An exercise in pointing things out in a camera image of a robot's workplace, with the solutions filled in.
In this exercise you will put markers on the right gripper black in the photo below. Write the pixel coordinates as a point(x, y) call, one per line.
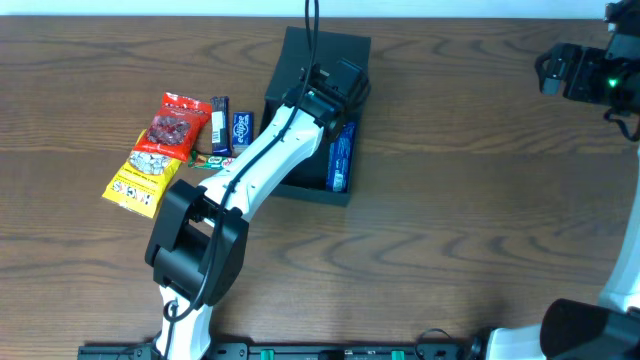
point(567, 70)

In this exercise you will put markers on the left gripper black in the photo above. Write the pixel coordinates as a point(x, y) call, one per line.
point(347, 130)

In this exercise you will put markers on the long blue cookie pack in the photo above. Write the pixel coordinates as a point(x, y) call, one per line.
point(340, 152)

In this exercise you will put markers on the dark green lidded box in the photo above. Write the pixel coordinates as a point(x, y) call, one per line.
point(308, 180)

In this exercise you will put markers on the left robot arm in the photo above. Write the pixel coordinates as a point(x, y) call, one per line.
point(198, 242)

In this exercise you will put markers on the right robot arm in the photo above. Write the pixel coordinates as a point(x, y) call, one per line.
point(610, 328)

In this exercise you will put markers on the blue Eclipse mint tin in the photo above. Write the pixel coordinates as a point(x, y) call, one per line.
point(242, 131)

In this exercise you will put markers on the dark blue candy bar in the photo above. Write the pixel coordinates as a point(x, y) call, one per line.
point(220, 138)

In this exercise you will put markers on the green red KitKat bar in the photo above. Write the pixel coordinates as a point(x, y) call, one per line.
point(209, 162)

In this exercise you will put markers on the red snack bag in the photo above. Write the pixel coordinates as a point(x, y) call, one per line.
point(175, 127)

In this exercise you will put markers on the yellow snack bag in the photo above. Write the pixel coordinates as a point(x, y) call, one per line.
point(140, 183)

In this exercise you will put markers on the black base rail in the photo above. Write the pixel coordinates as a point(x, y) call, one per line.
point(242, 351)

